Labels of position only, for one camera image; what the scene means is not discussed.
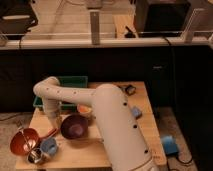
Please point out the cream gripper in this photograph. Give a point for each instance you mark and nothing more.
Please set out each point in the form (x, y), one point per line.
(56, 121)

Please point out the red chili pepper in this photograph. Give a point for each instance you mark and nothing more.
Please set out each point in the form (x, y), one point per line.
(50, 134)

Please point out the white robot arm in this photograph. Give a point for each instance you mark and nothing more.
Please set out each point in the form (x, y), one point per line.
(123, 140)

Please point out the blue cup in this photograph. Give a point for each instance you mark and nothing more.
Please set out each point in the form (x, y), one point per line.
(49, 146)

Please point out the orange cup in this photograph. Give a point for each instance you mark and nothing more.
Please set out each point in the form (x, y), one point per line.
(84, 110)

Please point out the small metal cup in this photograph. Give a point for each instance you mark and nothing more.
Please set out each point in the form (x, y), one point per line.
(36, 156)

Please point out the purple bowl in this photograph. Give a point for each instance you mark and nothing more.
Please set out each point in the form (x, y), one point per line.
(74, 126)

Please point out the metal spoon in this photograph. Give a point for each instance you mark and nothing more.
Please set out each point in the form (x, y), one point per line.
(21, 130)

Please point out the red metal bowl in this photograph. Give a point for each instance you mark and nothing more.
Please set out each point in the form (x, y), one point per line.
(18, 146)

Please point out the green plastic tray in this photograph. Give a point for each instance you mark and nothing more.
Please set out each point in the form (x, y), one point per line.
(65, 81)

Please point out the blue sponge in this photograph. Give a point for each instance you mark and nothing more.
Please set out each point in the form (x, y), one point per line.
(136, 112)

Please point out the blue object on floor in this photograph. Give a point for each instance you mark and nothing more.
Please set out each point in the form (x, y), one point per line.
(169, 145)

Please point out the black handled tool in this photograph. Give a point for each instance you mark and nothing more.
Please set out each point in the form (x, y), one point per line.
(128, 89)

